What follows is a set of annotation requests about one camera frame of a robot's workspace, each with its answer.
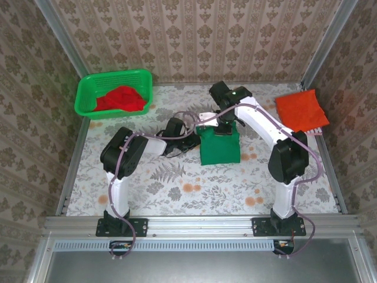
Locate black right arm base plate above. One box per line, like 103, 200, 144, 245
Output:
252, 217, 307, 238

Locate green t-shirt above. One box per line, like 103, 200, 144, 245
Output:
199, 122, 242, 166

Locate aluminium mounting rail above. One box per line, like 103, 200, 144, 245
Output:
44, 216, 362, 238

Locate red t-shirt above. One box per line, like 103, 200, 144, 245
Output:
93, 85, 148, 113

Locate floral table cover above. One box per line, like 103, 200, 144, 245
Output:
66, 82, 338, 218

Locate folded orange t-shirt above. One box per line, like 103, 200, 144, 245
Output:
275, 89, 330, 133

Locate folded white printed t-shirt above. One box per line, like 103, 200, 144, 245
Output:
303, 126, 323, 137

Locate grey slotted cable duct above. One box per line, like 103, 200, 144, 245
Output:
54, 239, 276, 252

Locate grey metal panel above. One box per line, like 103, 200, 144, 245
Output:
29, 238, 375, 283

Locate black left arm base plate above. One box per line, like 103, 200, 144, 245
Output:
95, 217, 148, 238

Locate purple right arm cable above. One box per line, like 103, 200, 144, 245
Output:
196, 103, 323, 258

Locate green plastic basket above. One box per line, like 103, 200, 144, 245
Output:
74, 68, 154, 120

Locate aluminium frame post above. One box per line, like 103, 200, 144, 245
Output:
302, 0, 359, 88
34, 0, 89, 76

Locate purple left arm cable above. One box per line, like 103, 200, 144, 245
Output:
108, 111, 204, 262

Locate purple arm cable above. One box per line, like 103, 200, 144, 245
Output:
196, 103, 323, 258
108, 111, 204, 262

